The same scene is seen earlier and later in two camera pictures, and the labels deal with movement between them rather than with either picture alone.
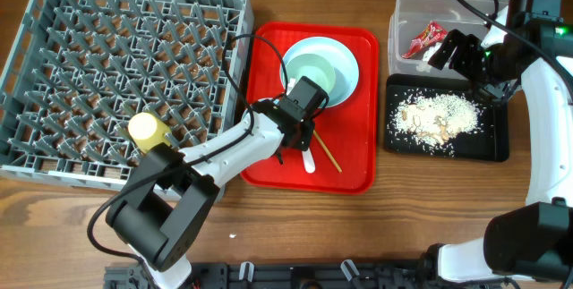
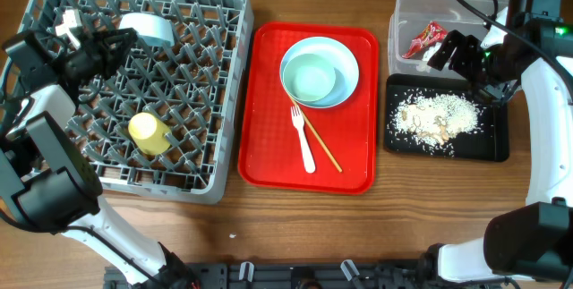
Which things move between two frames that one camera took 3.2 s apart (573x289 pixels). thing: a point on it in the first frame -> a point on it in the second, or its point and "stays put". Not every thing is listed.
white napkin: [428, 55] stays put
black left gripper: [303, 141] -> [111, 63]
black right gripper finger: [442, 55] stays put
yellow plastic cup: [147, 131] stays put
